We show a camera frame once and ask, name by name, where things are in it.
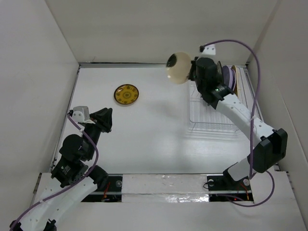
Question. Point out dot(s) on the brown yellow round plate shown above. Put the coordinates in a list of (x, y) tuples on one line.
[(126, 94)]

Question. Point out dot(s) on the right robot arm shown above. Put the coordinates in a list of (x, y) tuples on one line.
[(267, 145)]

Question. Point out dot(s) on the white wire dish rack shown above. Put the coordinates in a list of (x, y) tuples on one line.
[(204, 118)]

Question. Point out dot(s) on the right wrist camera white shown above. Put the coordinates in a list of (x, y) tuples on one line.
[(208, 50)]

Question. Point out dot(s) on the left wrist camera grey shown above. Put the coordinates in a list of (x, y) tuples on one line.
[(81, 114)]

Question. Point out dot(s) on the yellow woven square plate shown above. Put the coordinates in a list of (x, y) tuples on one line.
[(237, 88)]

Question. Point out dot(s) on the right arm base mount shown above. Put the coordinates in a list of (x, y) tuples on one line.
[(220, 191)]

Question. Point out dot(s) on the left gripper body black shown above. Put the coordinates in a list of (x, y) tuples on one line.
[(101, 125)]

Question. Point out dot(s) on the cream plate black spot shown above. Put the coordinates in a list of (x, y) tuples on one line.
[(178, 67)]

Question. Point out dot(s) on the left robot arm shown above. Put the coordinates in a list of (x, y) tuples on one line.
[(75, 175)]

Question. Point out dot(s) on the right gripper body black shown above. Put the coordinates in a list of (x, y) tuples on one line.
[(192, 76)]

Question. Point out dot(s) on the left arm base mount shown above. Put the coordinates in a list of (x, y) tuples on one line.
[(110, 193)]

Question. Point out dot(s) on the purple round plate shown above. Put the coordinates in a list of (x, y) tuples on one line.
[(229, 77)]

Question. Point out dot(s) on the black floral square plate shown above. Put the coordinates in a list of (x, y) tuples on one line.
[(219, 72)]

